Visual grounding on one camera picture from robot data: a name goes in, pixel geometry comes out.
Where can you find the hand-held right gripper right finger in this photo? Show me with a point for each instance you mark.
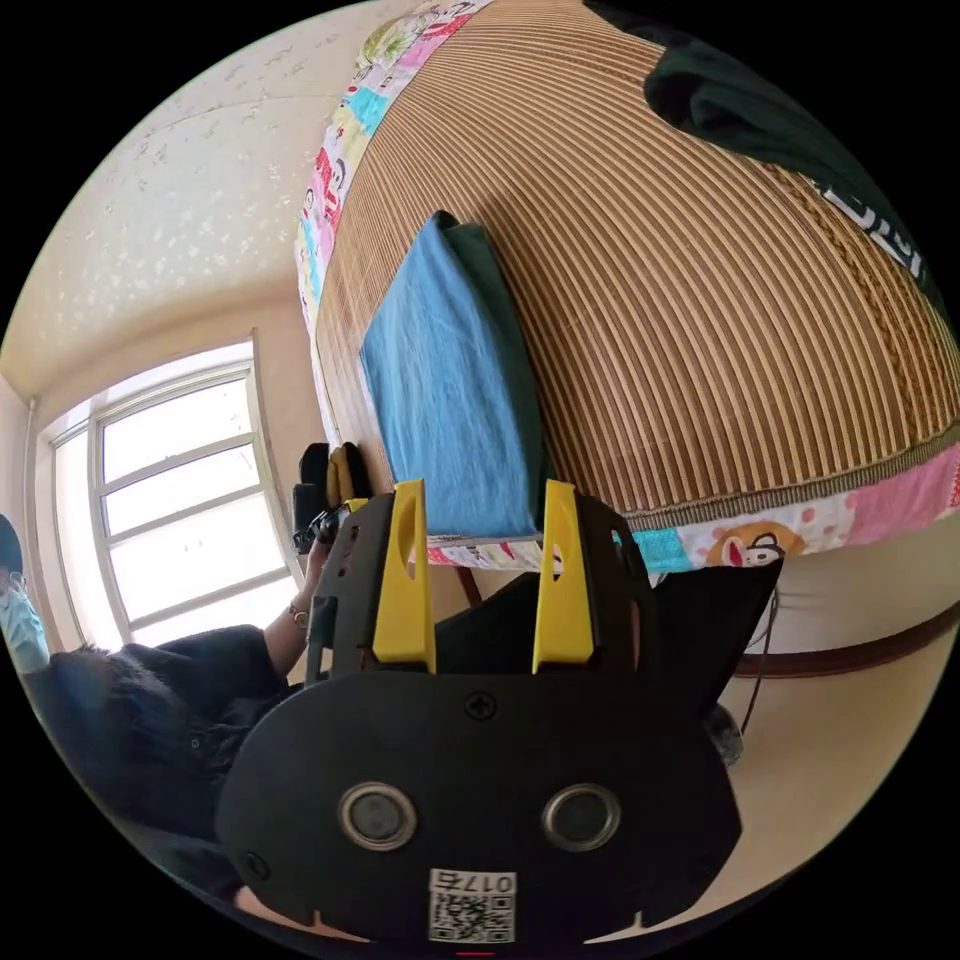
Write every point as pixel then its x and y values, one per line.
pixel 562 607

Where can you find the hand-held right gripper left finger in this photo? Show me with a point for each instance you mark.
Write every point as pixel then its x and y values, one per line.
pixel 405 607

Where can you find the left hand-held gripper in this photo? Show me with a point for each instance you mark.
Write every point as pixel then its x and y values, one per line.
pixel 309 506

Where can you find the person's left forearm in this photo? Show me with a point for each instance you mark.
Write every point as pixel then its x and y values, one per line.
pixel 285 645

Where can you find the person's left hand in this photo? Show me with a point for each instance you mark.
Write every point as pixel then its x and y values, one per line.
pixel 318 571

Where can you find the person's right hand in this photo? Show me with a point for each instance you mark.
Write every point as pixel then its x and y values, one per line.
pixel 266 906

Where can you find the pile of folded clothes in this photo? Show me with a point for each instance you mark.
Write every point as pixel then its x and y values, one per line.
pixel 442 390

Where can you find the window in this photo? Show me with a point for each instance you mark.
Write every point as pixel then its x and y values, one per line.
pixel 180 495

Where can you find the person's body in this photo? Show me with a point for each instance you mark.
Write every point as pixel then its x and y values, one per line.
pixel 172 712

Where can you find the bed with woven mat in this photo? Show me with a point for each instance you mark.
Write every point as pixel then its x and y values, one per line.
pixel 675 337

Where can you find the dark green garment with print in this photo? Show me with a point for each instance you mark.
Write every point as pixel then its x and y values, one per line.
pixel 735 105

